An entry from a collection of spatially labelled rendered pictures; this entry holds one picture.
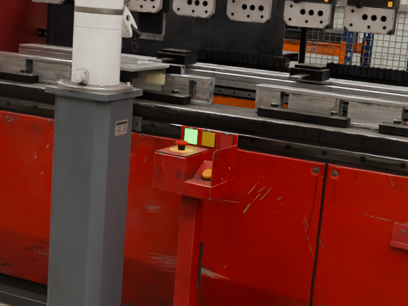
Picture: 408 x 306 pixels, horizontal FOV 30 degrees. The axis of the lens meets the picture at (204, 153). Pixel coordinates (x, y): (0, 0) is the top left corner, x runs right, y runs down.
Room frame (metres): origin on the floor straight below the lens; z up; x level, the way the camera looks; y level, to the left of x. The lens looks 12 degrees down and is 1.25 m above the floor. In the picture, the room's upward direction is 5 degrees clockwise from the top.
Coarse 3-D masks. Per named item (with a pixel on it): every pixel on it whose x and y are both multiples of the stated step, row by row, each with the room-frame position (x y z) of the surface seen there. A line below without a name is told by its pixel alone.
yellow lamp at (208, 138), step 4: (204, 132) 2.34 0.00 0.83; (208, 132) 2.34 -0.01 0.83; (204, 136) 2.34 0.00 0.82; (208, 136) 2.34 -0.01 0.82; (212, 136) 2.33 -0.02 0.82; (204, 140) 2.34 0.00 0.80; (208, 140) 2.33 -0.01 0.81; (212, 140) 2.33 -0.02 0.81; (204, 144) 2.34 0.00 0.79; (208, 144) 2.33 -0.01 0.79; (212, 144) 2.33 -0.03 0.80
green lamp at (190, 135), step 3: (186, 129) 2.37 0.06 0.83; (189, 129) 2.37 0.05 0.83; (192, 129) 2.36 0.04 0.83; (186, 132) 2.37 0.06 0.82; (189, 132) 2.37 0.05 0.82; (192, 132) 2.36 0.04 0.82; (195, 132) 2.36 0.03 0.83; (186, 135) 2.37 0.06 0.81; (189, 135) 2.37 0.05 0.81; (192, 135) 2.36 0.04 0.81; (195, 135) 2.36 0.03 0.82; (186, 138) 2.37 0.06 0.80; (189, 138) 2.37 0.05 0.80; (192, 138) 2.36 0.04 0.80; (195, 138) 2.36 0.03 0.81; (189, 141) 2.37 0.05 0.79; (192, 141) 2.36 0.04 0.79; (195, 141) 2.36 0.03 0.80
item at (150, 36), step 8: (144, 16) 2.74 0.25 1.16; (152, 16) 2.73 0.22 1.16; (160, 16) 2.72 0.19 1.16; (144, 24) 2.74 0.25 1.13; (152, 24) 2.73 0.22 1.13; (160, 24) 2.72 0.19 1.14; (144, 32) 2.74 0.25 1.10; (152, 32) 2.73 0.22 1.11; (160, 32) 2.72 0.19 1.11; (160, 40) 2.72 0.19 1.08
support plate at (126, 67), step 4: (120, 64) 2.55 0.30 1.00; (124, 64) 2.56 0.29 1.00; (128, 64) 2.57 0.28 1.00; (132, 64) 2.58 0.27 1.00; (136, 64) 2.59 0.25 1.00; (140, 64) 2.60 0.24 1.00; (144, 64) 2.62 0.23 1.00; (152, 64) 2.64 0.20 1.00; (156, 64) 2.65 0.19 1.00; (160, 64) 2.66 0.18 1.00; (164, 64) 2.67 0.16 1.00; (168, 64) 2.69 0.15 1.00; (120, 68) 2.47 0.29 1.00; (124, 68) 2.46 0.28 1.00; (128, 68) 2.46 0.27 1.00; (132, 68) 2.46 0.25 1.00; (136, 68) 2.47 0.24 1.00; (140, 68) 2.49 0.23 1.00; (144, 68) 2.52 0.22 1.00; (148, 68) 2.55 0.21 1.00; (152, 68) 2.57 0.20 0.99; (156, 68) 2.60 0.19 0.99; (160, 68) 2.63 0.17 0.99
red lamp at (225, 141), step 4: (220, 136) 2.32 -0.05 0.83; (224, 136) 2.31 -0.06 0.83; (228, 136) 2.30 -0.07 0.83; (220, 140) 2.32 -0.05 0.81; (224, 140) 2.31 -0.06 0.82; (228, 140) 2.30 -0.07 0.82; (232, 140) 2.30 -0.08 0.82; (220, 144) 2.32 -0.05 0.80; (224, 144) 2.31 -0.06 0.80; (228, 144) 2.30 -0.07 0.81; (232, 144) 2.30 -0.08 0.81; (220, 148) 2.31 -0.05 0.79
